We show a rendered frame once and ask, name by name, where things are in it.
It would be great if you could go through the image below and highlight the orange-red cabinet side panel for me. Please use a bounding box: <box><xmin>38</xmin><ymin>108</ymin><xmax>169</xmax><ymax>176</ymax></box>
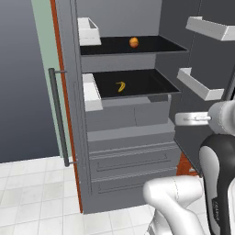
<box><xmin>50</xmin><ymin>0</ymin><xmax>84</xmax><ymax>214</ymax></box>

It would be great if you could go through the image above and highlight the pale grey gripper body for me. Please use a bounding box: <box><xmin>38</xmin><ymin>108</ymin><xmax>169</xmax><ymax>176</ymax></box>
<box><xmin>173</xmin><ymin>111</ymin><xmax>212</xmax><ymax>128</ymax></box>

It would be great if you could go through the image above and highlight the grey fridge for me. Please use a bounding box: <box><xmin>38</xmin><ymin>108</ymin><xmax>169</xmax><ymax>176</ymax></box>
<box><xmin>54</xmin><ymin>0</ymin><xmax>235</xmax><ymax>215</ymax></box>

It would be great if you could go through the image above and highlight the white door bin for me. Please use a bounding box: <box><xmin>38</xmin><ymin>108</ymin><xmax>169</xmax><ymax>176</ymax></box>
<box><xmin>82</xmin><ymin>73</ymin><xmax>105</xmax><ymax>113</ymax></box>
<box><xmin>176</xmin><ymin>67</ymin><xmax>226</xmax><ymax>102</ymax></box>
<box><xmin>76</xmin><ymin>17</ymin><xmax>103</xmax><ymax>47</ymax></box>
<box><xmin>185</xmin><ymin>16</ymin><xmax>235</xmax><ymax>42</ymax></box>

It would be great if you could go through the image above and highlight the orange peach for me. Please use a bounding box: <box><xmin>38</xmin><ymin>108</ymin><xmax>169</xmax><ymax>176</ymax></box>
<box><xmin>129</xmin><ymin>36</ymin><xmax>140</xmax><ymax>49</ymax></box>

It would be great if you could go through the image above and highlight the grey right fridge door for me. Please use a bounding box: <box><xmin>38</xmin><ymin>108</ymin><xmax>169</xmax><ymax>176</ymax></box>
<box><xmin>158</xmin><ymin>0</ymin><xmax>235</xmax><ymax>179</ymax></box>

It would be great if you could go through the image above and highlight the grey fridge door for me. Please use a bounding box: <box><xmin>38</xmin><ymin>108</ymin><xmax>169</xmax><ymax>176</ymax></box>
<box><xmin>158</xmin><ymin>0</ymin><xmax>235</xmax><ymax>179</ymax></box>
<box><xmin>54</xmin><ymin>0</ymin><xmax>94</xmax><ymax>215</ymax></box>

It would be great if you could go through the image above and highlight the yellow banana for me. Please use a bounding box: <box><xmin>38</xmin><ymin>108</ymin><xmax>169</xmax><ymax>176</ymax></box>
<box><xmin>115</xmin><ymin>81</ymin><xmax>128</xmax><ymax>94</ymax></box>

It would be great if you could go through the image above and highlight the black fridge shelf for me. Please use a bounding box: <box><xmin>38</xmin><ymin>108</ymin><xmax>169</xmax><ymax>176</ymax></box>
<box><xmin>79</xmin><ymin>35</ymin><xmax>189</xmax><ymax>57</ymax></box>
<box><xmin>92</xmin><ymin>68</ymin><xmax>182</xmax><ymax>101</ymax></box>

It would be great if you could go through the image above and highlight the grey left fridge door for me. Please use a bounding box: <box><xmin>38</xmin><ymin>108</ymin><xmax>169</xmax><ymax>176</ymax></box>
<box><xmin>54</xmin><ymin>0</ymin><xmax>94</xmax><ymax>215</ymax></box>

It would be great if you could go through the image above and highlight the dark grey door handle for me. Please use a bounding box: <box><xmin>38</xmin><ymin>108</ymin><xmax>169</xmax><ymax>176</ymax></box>
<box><xmin>48</xmin><ymin>67</ymin><xmax>79</xmax><ymax>168</ymax></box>

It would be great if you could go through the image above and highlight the grey freezer drawer front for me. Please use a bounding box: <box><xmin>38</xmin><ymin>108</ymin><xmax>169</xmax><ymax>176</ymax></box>
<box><xmin>88</xmin><ymin>141</ymin><xmax>182</xmax><ymax>182</ymax></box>
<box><xmin>90</xmin><ymin>166</ymin><xmax>185</xmax><ymax>215</ymax></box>

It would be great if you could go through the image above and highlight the grey crisper drawer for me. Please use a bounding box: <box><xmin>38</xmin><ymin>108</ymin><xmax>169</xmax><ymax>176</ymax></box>
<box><xmin>134</xmin><ymin>94</ymin><xmax>173</xmax><ymax>128</ymax></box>
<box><xmin>84</xmin><ymin>102</ymin><xmax>137</xmax><ymax>133</ymax></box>

